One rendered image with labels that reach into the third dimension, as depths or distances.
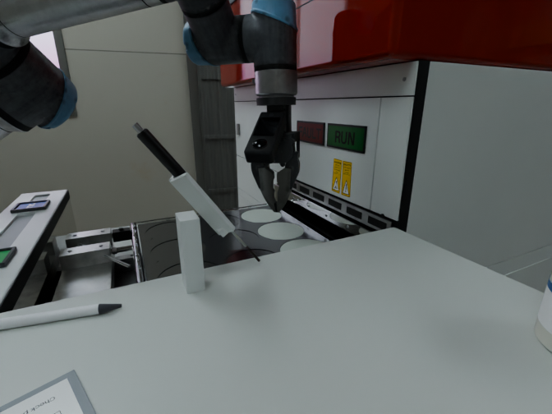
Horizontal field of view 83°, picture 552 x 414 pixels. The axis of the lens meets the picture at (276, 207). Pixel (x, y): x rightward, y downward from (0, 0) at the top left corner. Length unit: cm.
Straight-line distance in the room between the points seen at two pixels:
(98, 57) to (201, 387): 258
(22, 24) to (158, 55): 206
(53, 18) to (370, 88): 50
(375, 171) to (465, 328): 31
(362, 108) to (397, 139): 10
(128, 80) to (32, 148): 84
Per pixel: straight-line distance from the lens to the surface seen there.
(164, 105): 267
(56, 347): 34
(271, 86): 56
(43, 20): 64
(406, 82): 53
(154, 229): 74
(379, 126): 57
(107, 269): 64
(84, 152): 277
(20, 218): 76
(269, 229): 68
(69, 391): 29
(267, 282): 37
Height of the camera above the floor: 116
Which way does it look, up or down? 18 degrees down
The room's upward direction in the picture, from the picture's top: straight up
